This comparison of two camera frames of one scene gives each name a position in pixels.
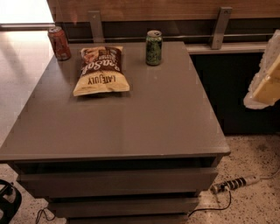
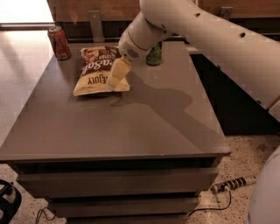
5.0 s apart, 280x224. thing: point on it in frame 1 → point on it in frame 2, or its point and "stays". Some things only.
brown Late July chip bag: [101, 71] stays
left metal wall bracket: [97, 29] stays
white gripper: [266, 87] → [127, 45]
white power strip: [234, 183] stays
